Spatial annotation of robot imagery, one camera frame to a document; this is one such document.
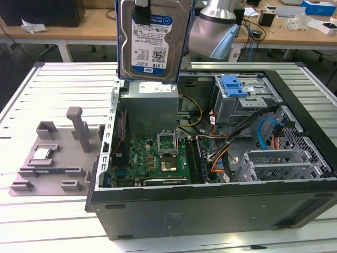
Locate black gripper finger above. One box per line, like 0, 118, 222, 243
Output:
133, 0, 151, 26

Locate hard disk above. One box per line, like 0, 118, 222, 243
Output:
115, 0, 194, 82

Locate grey disk bay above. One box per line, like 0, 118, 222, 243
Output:
243, 149, 330, 182

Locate wooden desk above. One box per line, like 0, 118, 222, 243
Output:
0, 0, 337, 63

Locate large black box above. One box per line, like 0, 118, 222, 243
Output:
0, 0, 86, 28

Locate grey power supply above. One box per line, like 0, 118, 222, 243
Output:
120, 79, 181, 132

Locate white paper sheet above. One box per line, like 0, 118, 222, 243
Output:
244, 7, 260, 18

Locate crumpled white paper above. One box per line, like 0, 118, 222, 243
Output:
21, 17, 48, 34

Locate blue plastic drive latch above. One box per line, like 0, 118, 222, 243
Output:
221, 75, 250, 98

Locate metal socket cover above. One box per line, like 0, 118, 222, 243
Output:
156, 130, 180, 156

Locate grey optical drive cage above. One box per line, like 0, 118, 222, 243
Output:
213, 75, 284, 127

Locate green motherboard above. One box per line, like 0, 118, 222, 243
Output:
110, 131, 219, 187

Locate flat grey box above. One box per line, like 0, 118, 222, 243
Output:
273, 5, 306, 18

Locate CPU socket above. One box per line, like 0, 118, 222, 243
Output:
159, 157, 180, 173

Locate black RAM slot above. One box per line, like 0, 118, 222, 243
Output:
185, 138, 198, 184

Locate clear plastic bag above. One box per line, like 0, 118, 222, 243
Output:
286, 13, 309, 31

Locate green RAM stick with label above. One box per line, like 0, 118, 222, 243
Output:
194, 138, 210, 182

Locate grey parts rack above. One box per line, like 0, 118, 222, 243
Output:
8, 106, 106, 197

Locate black expansion card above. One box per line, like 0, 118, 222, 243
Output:
143, 178, 189, 185

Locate silver CPU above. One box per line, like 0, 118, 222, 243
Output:
31, 148, 52, 161

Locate blue cardboard box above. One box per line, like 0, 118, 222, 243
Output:
301, 0, 337, 16

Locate white phone box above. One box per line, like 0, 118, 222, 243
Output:
318, 21, 337, 35

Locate black PC case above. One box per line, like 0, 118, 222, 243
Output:
84, 62, 337, 241

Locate yellow and black wires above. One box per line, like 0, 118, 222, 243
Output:
177, 94, 203, 130

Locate black cable bundle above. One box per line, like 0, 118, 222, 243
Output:
222, 104, 282, 184

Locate blue wire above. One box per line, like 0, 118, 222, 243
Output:
257, 118, 277, 151

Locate orange wire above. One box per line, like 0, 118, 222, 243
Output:
210, 144, 234, 174

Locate red wire with black plug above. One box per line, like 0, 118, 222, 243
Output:
272, 125, 284, 151

